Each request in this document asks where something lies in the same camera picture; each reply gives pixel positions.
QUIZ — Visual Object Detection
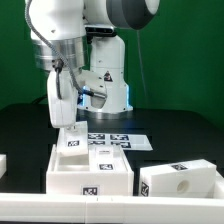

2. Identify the white cabinet top block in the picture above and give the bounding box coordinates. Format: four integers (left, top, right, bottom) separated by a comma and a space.
139, 159, 216, 198

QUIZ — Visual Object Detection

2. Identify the white cabinet door panel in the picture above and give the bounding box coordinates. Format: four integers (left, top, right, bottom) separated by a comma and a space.
89, 146, 127, 172

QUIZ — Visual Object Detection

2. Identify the white block at left edge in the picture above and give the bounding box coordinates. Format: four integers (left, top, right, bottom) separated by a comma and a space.
0, 154, 7, 179

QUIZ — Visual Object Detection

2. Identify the grey braided camera cable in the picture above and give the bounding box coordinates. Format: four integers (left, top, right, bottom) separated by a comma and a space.
24, 0, 108, 100

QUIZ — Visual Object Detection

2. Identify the white flat marker plate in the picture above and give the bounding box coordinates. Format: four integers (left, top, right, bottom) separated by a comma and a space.
88, 133, 152, 151

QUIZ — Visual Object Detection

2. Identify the white cabinet body box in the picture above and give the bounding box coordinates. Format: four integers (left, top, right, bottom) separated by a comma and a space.
46, 146, 134, 196

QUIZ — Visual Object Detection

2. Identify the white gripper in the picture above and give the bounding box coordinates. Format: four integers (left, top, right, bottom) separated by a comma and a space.
47, 71, 77, 132

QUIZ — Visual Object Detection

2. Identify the white small door panel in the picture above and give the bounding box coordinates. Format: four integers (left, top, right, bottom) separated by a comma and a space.
57, 121, 88, 155

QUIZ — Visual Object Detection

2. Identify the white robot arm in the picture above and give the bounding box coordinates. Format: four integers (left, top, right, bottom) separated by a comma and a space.
25, 0, 160, 128

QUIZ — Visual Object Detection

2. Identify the white front rail bar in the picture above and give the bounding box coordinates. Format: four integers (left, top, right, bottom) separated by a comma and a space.
0, 175, 224, 224

